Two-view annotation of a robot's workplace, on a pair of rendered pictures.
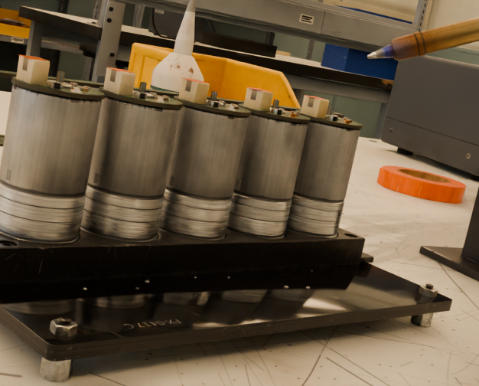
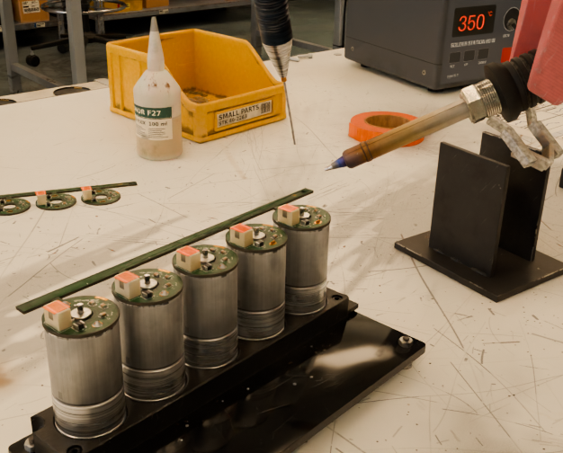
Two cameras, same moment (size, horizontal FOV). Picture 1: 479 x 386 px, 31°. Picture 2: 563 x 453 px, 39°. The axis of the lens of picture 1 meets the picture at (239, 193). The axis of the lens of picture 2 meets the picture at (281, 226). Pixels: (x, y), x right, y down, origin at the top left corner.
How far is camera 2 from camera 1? 0.11 m
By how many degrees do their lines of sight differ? 15
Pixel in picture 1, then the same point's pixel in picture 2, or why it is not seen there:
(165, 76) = (146, 96)
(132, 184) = (158, 361)
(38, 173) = (84, 393)
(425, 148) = (386, 66)
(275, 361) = not seen: outside the picture
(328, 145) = (306, 246)
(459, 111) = (410, 31)
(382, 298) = (370, 367)
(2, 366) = not seen: outside the picture
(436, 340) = (417, 385)
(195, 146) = (200, 304)
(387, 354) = (381, 422)
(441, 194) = not seen: hidden behind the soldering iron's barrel
